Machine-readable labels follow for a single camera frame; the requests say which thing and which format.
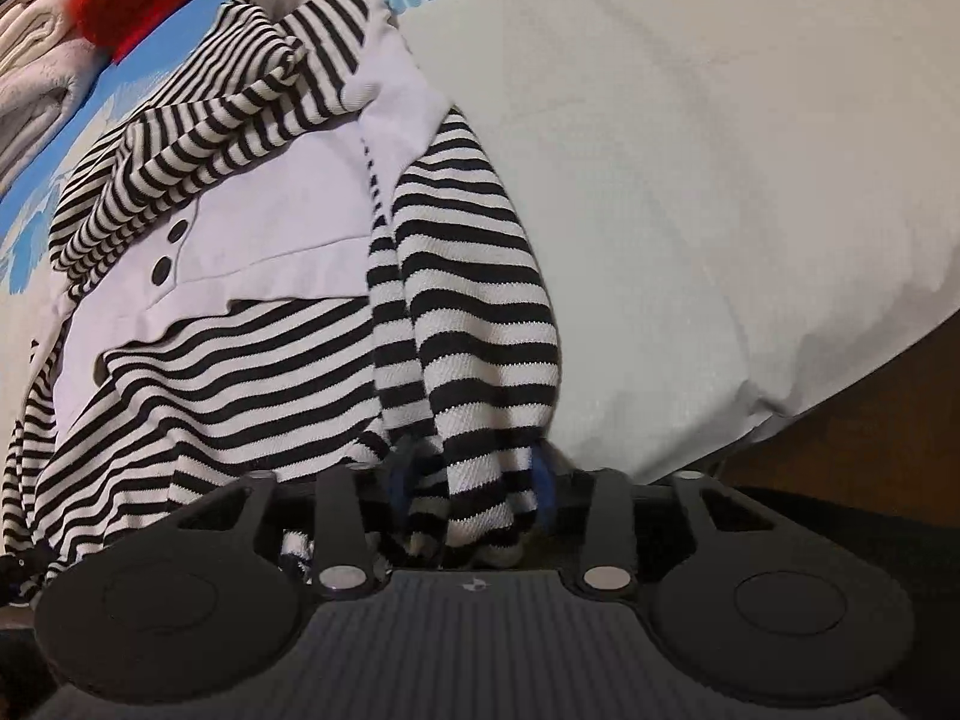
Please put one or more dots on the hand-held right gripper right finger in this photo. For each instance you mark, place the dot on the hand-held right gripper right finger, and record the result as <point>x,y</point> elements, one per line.
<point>546,491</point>

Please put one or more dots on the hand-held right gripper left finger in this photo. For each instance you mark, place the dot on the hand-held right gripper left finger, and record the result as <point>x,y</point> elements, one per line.
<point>401,484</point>

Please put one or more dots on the striped white hooded sweater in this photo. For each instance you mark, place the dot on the striped white hooded sweater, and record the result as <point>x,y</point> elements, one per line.
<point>225,360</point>

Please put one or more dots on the blue and beige bed sheet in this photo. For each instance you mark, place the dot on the blue and beige bed sheet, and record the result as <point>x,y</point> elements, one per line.
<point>675,202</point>

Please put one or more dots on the white folded quilt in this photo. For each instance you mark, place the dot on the white folded quilt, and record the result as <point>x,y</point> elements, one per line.
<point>37,75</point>

